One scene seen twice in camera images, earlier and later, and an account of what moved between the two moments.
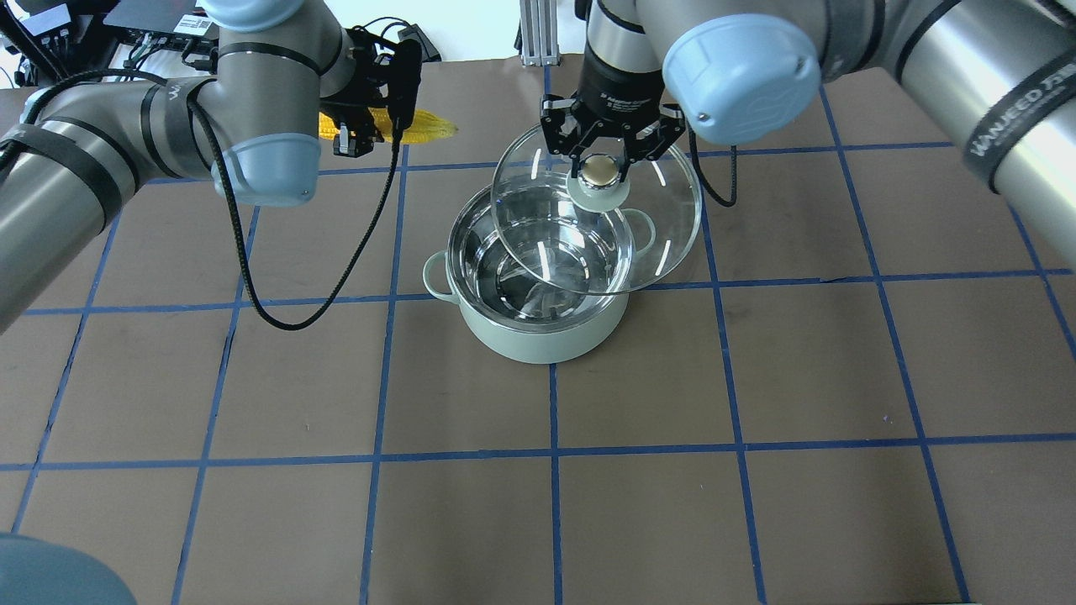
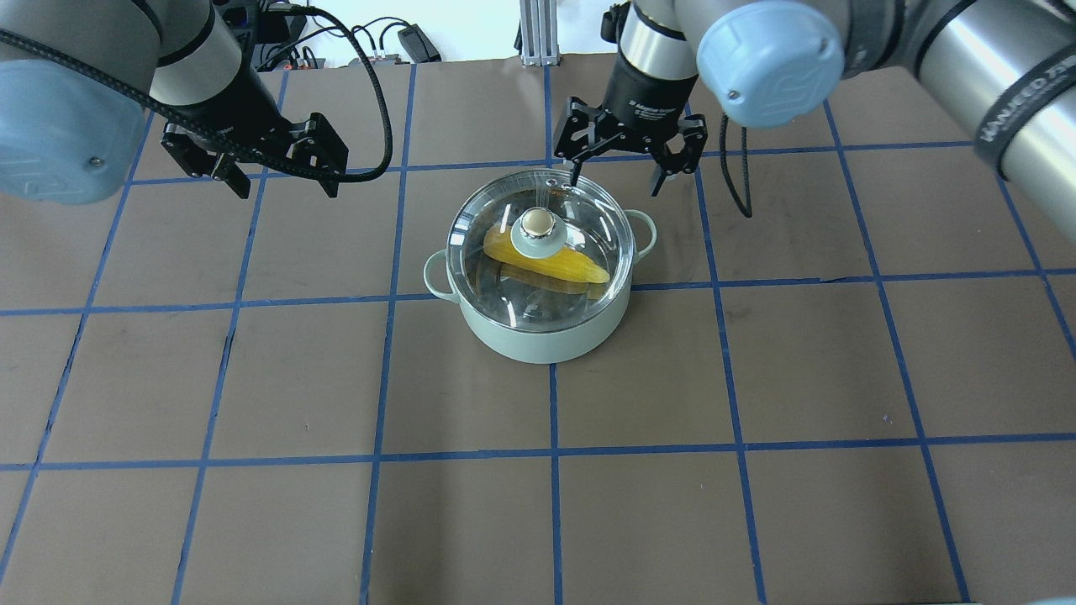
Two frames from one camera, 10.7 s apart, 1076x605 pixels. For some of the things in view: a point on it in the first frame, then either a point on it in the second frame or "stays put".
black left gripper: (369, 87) → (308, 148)
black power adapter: (428, 52) stays put
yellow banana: (420, 126) → (568, 264)
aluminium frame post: (539, 33) stays put
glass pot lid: (598, 232) → (539, 250)
